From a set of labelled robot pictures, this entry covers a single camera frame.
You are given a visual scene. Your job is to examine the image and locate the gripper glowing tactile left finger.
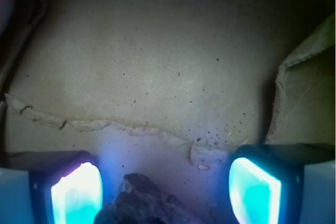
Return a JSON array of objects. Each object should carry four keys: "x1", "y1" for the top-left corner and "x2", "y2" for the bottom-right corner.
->
[{"x1": 1, "y1": 151, "x2": 103, "y2": 223}]

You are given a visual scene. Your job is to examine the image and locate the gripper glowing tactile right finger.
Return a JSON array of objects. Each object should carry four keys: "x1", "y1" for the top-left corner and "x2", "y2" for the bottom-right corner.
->
[{"x1": 228, "y1": 144, "x2": 335, "y2": 223}]

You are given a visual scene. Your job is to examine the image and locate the brown paper-lined cardboard box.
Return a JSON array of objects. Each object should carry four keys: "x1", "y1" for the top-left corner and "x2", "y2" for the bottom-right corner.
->
[{"x1": 2, "y1": 0, "x2": 335, "y2": 223}]

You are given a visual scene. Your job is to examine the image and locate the brown grey rock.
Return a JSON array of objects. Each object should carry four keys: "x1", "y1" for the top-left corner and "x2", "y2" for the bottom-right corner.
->
[{"x1": 93, "y1": 173, "x2": 204, "y2": 223}]

